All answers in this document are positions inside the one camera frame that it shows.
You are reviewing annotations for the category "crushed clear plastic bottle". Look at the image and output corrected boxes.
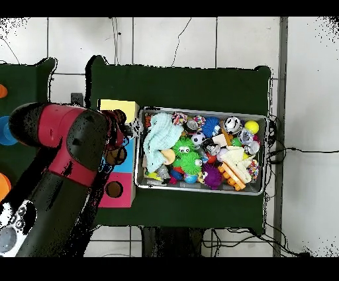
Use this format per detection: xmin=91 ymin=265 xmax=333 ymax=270
xmin=128 ymin=118 xmax=144 ymax=139

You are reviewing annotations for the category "wooden box with three holes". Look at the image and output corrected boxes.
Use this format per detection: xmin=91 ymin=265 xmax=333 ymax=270
xmin=97 ymin=99 xmax=140 ymax=209

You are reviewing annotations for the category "mint green cloth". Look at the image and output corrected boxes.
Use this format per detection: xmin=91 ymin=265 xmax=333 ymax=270
xmin=142 ymin=112 xmax=184 ymax=174

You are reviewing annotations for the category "black flat panel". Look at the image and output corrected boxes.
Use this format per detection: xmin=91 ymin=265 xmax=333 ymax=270
xmin=70 ymin=92 xmax=85 ymax=107

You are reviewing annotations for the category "green fuzzy toy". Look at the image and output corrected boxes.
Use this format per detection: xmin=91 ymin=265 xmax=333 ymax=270
xmin=179 ymin=151 xmax=203 ymax=176

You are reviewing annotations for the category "dark green table cloth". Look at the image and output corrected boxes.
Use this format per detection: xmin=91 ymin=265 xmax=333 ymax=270
xmin=84 ymin=55 xmax=272 ymax=235
xmin=0 ymin=58 xmax=58 ymax=186

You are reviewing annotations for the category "small soccer ball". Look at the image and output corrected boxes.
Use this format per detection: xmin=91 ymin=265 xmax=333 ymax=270
xmin=191 ymin=131 xmax=207 ymax=146

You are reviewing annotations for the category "blue fuzzy toy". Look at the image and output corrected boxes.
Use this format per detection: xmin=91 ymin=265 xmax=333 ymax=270
xmin=201 ymin=116 xmax=221 ymax=139

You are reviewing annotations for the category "purple spiky toy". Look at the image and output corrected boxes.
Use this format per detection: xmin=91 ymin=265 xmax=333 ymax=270
xmin=201 ymin=162 xmax=223 ymax=190

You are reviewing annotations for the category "blue plastic cup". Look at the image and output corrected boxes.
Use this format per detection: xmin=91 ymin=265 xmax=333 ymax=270
xmin=0 ymin=115 xmax=19 ymax=146

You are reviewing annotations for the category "cream knitted cloth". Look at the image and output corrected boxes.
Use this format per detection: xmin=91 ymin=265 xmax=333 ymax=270
xmin=220 ymin=145 xmax=252 ymax=184

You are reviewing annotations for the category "orange toy building block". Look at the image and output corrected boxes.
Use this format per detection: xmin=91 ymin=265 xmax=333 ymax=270
xmin=217 ymin=162 xmax=246 ymax=192

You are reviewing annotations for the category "yellow ball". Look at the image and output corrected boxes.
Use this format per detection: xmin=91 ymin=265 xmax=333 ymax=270
xmin=244 ymin=120 xmax=260 ymax=135

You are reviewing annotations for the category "shallow wire mesh bin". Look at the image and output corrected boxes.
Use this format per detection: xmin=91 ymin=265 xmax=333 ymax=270
xmin=134 ymin=106 xmax=268 ymax=196

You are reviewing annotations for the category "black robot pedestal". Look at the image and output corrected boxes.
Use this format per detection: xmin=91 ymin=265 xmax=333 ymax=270
xmin=141 ymin=227 xmax=205 ymax=257

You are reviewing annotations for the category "black cable bundle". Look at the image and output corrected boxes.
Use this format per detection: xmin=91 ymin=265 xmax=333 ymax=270
xmin=202 ymin=227 xmax=311 ymax=257

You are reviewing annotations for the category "black power cable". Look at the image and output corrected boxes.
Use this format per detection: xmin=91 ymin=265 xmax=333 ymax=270
xmin=267 ymin=146 xmax=339 ymax=164

